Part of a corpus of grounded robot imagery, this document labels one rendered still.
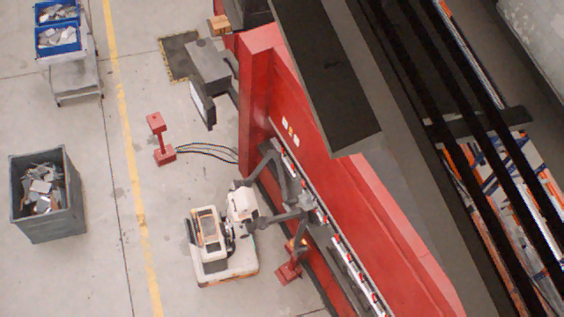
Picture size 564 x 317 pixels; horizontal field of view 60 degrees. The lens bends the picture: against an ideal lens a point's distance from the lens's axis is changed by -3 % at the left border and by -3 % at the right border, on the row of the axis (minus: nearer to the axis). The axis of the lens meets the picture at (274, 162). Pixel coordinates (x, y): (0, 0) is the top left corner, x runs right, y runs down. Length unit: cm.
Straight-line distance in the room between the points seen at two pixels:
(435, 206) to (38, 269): 574
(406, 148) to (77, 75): 650
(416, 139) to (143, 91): 655
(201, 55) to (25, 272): 308
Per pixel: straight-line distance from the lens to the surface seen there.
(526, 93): 52
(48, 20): 667
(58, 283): 590
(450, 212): 40
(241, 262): 535
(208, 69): 448
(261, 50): 415
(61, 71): 694
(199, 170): 614
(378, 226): 375
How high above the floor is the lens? 535
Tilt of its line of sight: 60 degrees down
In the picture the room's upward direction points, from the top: 7 degrees clockwise
